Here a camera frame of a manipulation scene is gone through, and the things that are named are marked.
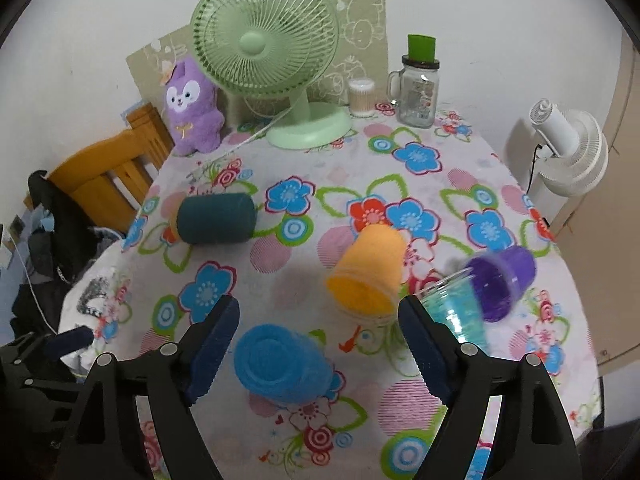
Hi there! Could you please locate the orange felt cup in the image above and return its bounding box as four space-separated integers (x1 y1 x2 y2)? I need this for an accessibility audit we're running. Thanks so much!
325 224 408 317

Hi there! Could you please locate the thin white cable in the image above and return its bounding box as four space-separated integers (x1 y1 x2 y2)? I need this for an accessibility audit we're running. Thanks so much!
14 239 57 335

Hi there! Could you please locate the white standing fan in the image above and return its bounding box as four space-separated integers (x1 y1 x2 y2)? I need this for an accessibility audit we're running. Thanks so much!
515 98 610 226

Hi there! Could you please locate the glass jar mug green lid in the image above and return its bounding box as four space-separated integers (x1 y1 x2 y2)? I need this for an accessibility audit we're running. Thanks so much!
387 34 441 128

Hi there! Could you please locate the floral tablecloth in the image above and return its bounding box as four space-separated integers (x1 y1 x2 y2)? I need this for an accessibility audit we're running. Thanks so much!
57 102 602 480

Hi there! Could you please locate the blue felt cup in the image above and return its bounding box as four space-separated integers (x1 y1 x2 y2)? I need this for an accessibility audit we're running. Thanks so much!
233 324 335 406

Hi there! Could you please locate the black fan cable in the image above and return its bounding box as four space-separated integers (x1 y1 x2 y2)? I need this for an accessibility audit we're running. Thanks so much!
528 143 547 192

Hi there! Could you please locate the green desk fan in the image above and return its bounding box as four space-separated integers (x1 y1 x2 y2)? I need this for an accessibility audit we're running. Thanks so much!
190 0 352 150

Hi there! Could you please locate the purple plush toy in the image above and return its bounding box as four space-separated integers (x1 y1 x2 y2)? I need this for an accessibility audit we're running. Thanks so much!
161 57 225 157

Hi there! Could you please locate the dark green felt cup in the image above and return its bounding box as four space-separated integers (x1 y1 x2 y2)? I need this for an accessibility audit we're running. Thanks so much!
167 192 258 246

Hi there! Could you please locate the dark clothing pile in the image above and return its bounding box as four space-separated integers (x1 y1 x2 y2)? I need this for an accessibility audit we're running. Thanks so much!
11 170 126 343

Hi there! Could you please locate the purple cup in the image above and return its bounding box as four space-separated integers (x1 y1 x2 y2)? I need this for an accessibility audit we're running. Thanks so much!
462 246 537 323

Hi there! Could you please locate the wooden chair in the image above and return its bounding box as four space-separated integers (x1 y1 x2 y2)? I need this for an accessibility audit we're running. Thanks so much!
22 102 176 235

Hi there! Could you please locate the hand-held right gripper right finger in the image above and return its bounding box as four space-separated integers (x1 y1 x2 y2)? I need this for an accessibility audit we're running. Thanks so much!
397 295 584 480

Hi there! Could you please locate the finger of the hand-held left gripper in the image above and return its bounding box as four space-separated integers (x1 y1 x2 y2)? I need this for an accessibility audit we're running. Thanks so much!
46 328 96 359

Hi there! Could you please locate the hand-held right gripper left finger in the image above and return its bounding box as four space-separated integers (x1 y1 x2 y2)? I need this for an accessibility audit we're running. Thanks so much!
57 294 241 480

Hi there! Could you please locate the clear plastic cup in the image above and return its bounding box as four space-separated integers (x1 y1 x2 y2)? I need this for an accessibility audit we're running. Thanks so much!
415 267 492 355

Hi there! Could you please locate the white fan cable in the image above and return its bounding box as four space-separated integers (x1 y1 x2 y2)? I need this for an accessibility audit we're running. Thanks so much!
189 106 297 182

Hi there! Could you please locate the cotton swab container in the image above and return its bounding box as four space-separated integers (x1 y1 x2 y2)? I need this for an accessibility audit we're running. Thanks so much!
348 78 377 119

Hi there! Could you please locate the beige printed board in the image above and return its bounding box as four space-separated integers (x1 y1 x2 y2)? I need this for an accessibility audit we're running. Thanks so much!
125 0 390 127

